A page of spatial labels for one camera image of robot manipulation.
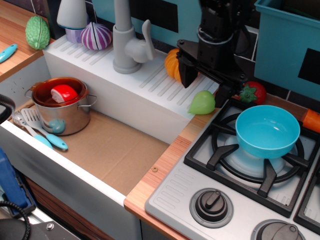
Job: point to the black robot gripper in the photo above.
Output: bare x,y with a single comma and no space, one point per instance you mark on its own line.
214,58

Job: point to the green toy pear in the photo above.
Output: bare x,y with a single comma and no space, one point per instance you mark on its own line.
203,103

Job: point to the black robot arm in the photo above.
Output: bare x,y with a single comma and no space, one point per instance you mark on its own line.
221,16

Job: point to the turquoise plastic bowl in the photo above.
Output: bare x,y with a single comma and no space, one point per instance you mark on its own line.
267,131

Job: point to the brown translucent bowl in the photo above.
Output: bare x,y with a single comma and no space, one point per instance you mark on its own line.
42,96

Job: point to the orange toy pumpkin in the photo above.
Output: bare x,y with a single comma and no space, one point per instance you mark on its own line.
171,64

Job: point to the red toy tomato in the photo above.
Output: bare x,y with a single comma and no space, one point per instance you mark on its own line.
253,92

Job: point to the white sink drainboard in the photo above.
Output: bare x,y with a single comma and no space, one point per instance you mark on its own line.
148,100

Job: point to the turquoise box centre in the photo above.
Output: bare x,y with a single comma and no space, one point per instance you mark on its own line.
171,20

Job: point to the grey toy faucet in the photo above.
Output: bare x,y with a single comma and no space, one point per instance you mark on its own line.
129,51

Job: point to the orange toy carrot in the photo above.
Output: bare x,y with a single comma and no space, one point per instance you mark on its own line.
311,120

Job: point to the black stove grate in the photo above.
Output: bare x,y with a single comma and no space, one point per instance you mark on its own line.
274,183
308,214

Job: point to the purple striped toy onion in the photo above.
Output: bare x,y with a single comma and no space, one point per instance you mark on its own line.
96,36

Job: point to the grey stove knob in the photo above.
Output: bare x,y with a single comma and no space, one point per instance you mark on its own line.
274,229
211,208

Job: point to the stainless steel pot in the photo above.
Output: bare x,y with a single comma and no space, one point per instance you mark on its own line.
64,118

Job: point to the red white toy radish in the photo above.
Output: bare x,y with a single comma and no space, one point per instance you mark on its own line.
63,93

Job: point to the grey cone toy bottle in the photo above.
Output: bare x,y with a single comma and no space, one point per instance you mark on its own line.
72,16

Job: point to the green bumpy toy vegetable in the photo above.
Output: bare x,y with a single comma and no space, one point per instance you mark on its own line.
37,33

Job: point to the blue clamp device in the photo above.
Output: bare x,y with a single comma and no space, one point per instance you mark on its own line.
15,191

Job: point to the grey slotted spatula blue handle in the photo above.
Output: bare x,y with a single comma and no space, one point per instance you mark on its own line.
33,119

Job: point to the grey spoon blue handle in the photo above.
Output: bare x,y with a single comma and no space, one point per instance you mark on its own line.
18,119

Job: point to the turquoise utensil handle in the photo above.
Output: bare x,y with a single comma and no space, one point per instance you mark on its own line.
8,52

